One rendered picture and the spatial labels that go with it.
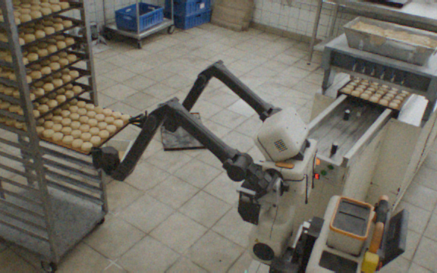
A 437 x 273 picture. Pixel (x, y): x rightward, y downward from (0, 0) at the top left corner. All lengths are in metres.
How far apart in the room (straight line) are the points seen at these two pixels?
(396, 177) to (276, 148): 1.57
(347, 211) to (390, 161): 1.18
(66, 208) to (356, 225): 1.91
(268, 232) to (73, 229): 1.39
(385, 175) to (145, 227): 1.67
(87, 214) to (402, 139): 2.08
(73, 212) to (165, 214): 0.61
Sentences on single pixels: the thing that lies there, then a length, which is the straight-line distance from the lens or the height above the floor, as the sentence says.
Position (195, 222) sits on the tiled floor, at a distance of 3.14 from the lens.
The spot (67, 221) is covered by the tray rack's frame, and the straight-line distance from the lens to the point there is 3.01.
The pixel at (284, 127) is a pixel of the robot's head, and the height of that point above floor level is 1.31.
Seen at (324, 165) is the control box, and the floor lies 0.80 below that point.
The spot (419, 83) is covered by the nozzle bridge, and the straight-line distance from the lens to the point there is 2.97.
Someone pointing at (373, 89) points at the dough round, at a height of 0.92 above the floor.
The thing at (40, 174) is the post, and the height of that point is 0.76.
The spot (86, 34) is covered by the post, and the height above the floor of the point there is 1.36.
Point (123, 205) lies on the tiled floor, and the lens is 3.29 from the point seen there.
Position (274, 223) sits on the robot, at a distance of 1.98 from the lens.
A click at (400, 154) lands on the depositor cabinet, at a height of 0.61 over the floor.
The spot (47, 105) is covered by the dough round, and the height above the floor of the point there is 1.05.
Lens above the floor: 2.17
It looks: 32 degrees down
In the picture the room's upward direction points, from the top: 5 degrees clockwise
